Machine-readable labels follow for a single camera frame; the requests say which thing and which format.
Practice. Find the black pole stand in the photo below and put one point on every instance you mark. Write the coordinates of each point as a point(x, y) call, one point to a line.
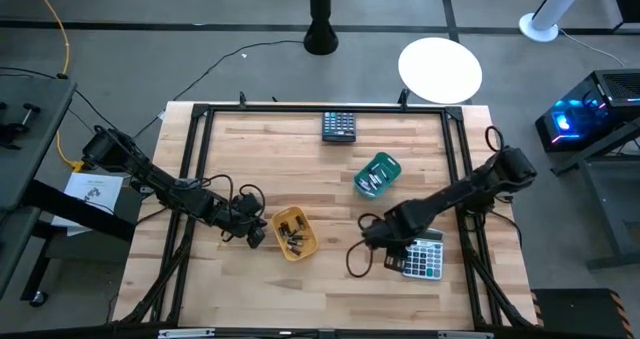
point(320, 29)

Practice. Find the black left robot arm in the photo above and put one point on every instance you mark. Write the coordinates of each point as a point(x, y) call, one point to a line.
point(160, 181)

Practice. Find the silver calculator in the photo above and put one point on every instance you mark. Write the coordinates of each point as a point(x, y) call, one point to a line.
point(425, 261)

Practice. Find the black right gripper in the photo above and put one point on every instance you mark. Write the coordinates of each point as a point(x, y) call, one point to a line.
point(392, 229)

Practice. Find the silver cylindrical battery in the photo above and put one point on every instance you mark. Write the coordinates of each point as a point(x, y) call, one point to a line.
point(373, 181)
point(364, 183)

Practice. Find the green plastic bin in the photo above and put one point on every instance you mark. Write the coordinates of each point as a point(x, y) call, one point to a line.
point(392, 165)

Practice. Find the white paper sheet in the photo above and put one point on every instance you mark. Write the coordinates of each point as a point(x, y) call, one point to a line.
point(92, 191)

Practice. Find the white tower fan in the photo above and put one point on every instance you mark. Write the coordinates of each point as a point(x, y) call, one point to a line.
point(550, 9)

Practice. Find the grey cylindrical battery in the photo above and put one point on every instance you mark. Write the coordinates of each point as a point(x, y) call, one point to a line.
point(295, 252)

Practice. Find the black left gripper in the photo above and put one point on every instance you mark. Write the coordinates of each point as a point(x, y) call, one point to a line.
point(242, 219)

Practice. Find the black aluminium table frame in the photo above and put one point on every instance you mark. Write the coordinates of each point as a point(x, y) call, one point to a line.
point(325, 108)

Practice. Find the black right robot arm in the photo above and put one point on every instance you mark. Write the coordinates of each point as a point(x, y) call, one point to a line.
point(450, 196)

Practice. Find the black tray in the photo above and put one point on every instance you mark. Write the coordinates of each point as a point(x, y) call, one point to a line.
point(339, 126)

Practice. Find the grey side table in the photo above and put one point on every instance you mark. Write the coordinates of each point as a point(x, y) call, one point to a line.
point(30, 144)

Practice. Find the yellow plastic bin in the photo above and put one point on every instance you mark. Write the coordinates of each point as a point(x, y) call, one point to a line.
point(280, 246)

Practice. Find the black copper-top battery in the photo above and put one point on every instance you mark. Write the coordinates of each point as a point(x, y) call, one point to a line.
point(300, 222)
point(284, 228)

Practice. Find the black hazard-striped mat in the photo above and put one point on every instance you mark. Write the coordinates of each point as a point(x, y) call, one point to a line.
point(580, 314)

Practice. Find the black computer with lights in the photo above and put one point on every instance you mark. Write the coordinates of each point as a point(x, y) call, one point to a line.
point(590, 114)

